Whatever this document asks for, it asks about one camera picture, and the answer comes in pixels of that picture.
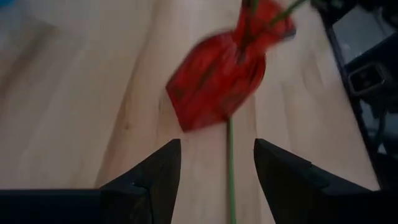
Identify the black aluminium table frame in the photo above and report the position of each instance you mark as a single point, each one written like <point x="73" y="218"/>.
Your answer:
<point x="353" y="102"/>

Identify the teal glass vase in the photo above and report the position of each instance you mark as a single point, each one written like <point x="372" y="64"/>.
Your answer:
<point x="4" y="2"/>

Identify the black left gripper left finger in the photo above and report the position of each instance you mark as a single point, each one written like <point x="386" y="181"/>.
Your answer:
<point x="149" y="199"/>

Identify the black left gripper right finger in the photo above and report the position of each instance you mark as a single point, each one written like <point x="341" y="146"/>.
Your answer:
<point x="295" y="193"/>

